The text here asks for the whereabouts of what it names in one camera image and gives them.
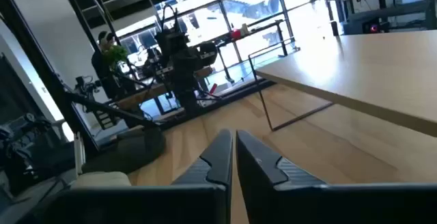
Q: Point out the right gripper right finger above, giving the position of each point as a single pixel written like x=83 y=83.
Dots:
x=273 y=203

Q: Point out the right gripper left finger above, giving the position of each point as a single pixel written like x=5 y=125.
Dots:
x=205 y=203

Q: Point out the black slide sandal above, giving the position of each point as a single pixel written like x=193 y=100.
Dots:
x=129 y=154

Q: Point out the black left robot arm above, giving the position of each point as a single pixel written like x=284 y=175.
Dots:
x=179 y=63

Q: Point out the wooden shelf with black legs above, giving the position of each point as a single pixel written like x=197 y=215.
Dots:
x=375 y=73

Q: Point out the red object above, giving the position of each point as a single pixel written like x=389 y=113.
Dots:
x=236 y=34

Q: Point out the black standing desk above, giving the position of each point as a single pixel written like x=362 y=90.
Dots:
x=252 y=29

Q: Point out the bright green leafy plant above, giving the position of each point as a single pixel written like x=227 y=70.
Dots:
x=115 y=53

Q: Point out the person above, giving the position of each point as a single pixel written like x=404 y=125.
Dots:
x=102 y=67

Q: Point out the computer with red light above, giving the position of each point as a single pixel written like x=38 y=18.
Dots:
x=375 y=26

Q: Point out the black metal rig frame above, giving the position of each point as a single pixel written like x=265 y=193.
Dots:
x=246 y=91

